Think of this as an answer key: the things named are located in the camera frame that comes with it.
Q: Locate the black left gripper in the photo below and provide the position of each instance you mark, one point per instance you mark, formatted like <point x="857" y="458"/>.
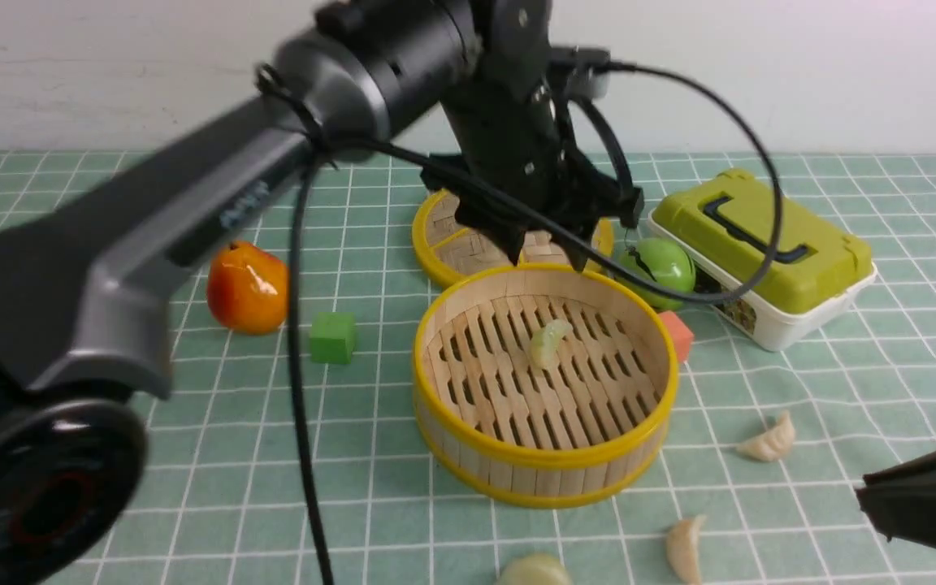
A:
<point x="510" y="115"/>

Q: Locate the pale green dumpling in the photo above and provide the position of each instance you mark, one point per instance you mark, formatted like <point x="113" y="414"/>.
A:
<point x="546" y="342"/>

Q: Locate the cream dumpling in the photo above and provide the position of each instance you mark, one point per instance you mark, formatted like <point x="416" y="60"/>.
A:
<point x="772" y="445"/>
<point x="682" y="549"/>

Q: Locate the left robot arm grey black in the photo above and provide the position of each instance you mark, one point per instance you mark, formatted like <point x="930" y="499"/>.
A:
<point x="84" y="289"/>

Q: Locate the woven bamboo steamer lid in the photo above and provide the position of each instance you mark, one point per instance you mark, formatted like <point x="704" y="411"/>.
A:
<point x="449" y="252"/>

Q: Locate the bamboo steamer tray yellow rim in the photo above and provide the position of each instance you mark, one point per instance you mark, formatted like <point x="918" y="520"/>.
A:
<point x="558" y="438"/>

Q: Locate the green toy apple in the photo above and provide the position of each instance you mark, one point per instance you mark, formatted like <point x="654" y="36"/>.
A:
<point x="661" y="261"/>

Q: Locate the orange foam cube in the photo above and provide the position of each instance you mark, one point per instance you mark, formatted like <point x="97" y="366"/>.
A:
<point x="680" y="334"/>

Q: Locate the green lidded white box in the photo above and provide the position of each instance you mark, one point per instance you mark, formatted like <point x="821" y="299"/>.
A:
<point x="724" y="224"/>

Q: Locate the green foam cube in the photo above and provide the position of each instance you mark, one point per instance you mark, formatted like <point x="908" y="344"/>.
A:
<point x="333" y="338"/>

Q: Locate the orange red toy pear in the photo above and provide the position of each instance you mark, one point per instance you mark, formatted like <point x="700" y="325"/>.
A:
<point x="247" y="289"/>

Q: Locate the green checkered tablecloth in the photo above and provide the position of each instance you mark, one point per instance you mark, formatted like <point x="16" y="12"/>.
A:
<point x="221" y="500"/>

